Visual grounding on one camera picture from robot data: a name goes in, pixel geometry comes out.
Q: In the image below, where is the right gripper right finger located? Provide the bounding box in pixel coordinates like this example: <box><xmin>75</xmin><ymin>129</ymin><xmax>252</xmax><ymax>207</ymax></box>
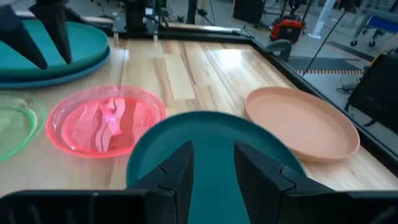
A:
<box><xmin>234</xmin><ymin>140</ymin><xmax>335</xmax><ymax>224</ymax></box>

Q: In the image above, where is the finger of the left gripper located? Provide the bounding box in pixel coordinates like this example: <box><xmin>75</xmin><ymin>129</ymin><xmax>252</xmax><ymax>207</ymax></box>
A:
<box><xmin>29</xmin><ymin>0</ymin><xmax>74</xmax><ymax>65</ymax></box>
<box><xmin>0</xmin><ymin>4</ymin><xmax>49</xmax><ymax>71</ymax></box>

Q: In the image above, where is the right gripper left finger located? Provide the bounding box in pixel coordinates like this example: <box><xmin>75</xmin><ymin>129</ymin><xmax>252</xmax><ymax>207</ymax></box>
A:
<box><xmin>126</xmin><ymin>139</ymin><xmax>195</xmax><ymax>224</ymax></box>

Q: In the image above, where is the dark teal plastic plate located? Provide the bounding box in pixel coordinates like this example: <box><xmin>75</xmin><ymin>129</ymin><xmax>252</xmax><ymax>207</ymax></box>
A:
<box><xmin>126</xmin><ymin>111</ymin><xmax>307</xmax><ymax>224</ymax></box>

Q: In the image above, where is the peach plastic plate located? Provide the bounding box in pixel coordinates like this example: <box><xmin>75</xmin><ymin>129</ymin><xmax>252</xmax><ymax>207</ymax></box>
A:
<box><xmin>244</xmin><ymin>86</ymin><xmax>361</xmax><ymax>163</ymax></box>

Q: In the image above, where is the green transparent plastic plate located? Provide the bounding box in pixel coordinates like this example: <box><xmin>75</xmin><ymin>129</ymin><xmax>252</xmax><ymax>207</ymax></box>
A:
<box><xmin>0</xmin><ymin>93</ymin><xmax>48</xmax><ymax>162</ymax></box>

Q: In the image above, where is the pink transparent plastic plate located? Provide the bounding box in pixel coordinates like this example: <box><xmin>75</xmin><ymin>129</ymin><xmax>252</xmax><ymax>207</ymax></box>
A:
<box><xmin>45</xmin><ymin>85</ymin><xmax>168</xmax><ymax>159</ymax></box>

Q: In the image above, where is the large green plastic plate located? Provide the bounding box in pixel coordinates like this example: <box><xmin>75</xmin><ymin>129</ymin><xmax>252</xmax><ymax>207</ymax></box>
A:
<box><xmin>0</xmin><ymin>19</ymin><xmax>109</xmax><ymax>78</ymax></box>

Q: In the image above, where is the large blue plastic plate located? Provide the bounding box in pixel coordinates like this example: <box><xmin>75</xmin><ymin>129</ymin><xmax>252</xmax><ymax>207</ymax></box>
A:
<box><xmin>0</xmin><ymin>46</ymin><xmax>111</xmax><ymax>90</ymax></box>

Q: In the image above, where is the black hazard-striped floor mat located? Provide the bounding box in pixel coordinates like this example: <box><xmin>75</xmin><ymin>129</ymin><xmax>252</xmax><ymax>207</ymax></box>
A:
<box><xmin>287</xmin><ymin>56</ymin><xmax>366</xmax><ymax>75</ymax></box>

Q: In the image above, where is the black tripod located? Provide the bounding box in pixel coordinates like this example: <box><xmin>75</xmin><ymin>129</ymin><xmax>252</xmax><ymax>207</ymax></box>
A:
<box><xmin>185</xmin><ymin>0</ymin><xmax>216</xmax><ymax>26</ymax></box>

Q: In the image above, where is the black bag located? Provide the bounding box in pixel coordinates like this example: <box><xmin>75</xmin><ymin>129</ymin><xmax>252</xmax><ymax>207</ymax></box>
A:
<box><xmin>344</xmin><ymin>53</ymin><xmax>398</xmax><ymax>135</ymax></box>

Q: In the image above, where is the red and black machine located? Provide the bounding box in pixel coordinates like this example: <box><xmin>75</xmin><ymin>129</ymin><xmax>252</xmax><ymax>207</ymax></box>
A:
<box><xmin>269</xmin><ymin>15</ymin><xmax>307</xmax><ymax>44</ymax></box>

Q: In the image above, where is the black box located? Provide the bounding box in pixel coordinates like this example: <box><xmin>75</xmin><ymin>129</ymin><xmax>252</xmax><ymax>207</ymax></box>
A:
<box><xmin>232</xmin><ymin>0</ymin><xmax>266</xmax><ymax>26</ymax></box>

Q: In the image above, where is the white pole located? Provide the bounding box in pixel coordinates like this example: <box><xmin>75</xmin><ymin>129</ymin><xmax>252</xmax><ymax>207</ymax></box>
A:
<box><xmin>307</xmin><ymin>0</ymin><xmax>338</xmax><ymax>40</ymax></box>

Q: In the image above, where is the blue wheeled cart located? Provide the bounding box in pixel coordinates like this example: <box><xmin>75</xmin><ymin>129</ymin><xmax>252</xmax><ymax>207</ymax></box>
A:
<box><xmin>349</xmin><ymin>7</ymin><xmax>398</xmax><ymax>48</ymax></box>

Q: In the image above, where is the grey frame clamp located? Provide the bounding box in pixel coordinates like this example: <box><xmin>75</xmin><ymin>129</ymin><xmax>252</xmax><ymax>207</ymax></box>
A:
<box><xmin>266</xmin><ymin>39</ymin><xmax>293</xmax><ymax>62</ymax></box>

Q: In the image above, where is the thin black hanging cable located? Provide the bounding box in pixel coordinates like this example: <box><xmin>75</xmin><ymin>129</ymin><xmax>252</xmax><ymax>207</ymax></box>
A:
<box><xmin>302</xmin><ymin>11</ymin><xmax>348</xmax><ymax>77</ymax></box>

